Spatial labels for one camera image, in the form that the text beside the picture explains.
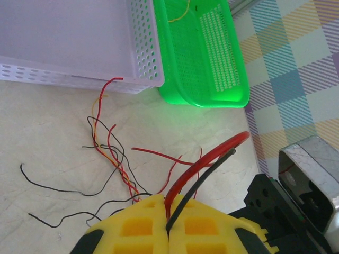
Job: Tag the silver metal robot part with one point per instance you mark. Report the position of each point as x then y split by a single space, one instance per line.
312 164

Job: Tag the green plastic basket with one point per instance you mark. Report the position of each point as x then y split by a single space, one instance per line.
185 66

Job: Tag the aluminium frame post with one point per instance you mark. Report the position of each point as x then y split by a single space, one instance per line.
241 5

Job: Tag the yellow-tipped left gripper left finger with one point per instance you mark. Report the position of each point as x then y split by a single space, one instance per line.
132 227

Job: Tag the purple plastic basket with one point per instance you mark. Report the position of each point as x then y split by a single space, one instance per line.
66 34

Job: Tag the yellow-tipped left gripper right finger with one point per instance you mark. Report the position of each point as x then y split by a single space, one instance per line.
212 232

